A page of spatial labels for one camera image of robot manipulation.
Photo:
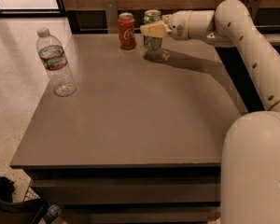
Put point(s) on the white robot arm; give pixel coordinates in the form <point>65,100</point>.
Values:
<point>250,160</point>

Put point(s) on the metal wall bracket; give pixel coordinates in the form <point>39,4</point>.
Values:
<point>111,15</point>
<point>253,7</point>

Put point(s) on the right metal wall bracket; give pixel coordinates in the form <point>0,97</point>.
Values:
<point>253,7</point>

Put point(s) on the blue round cap object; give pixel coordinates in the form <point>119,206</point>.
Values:
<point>51,214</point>

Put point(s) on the green soda can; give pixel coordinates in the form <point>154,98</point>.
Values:
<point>152,43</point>

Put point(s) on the red coke can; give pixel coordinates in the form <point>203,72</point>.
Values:
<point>126,30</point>

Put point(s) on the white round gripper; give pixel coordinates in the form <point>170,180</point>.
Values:
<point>178,24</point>

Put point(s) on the left metal wall bracket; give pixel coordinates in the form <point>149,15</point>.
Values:
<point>111,15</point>

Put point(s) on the clear plastic water bottle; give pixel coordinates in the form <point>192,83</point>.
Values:
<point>52,55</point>

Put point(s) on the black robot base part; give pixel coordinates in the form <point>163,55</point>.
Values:
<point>26,212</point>

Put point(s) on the grey cabinet with drawers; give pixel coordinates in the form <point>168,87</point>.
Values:
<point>140,140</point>

